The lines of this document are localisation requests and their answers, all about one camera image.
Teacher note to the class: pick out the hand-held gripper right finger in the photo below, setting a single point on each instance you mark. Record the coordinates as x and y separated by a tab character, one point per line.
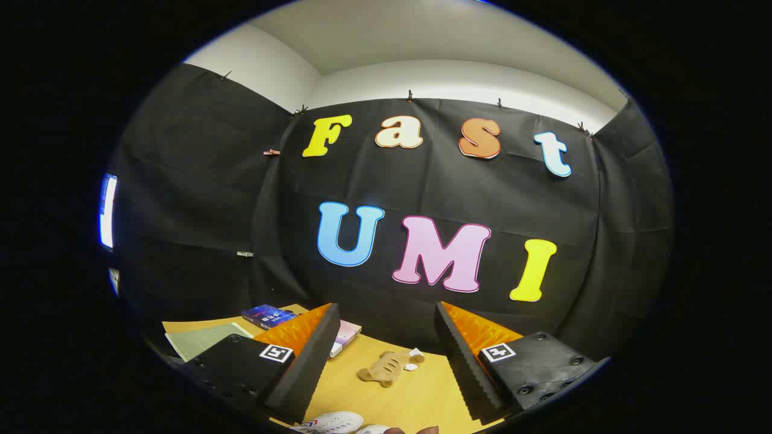
464	367

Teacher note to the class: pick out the pink cover book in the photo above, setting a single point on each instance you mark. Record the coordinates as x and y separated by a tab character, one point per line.
347	334

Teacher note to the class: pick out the dark blue book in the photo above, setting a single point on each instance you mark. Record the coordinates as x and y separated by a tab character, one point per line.
268	315

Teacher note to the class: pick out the cream fabric storage box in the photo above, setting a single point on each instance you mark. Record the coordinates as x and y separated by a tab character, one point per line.
202	340

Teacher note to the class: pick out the tan bread plush toy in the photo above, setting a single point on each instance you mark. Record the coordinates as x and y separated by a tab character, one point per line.
386	364

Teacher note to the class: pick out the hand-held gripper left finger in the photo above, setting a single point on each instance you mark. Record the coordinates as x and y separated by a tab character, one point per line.
310	361

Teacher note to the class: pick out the black backdrop cloth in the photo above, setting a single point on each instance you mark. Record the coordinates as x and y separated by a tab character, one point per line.
422	193

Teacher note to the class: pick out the white canvas shoe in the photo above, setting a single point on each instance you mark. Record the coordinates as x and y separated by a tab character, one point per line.
332	422
373	430

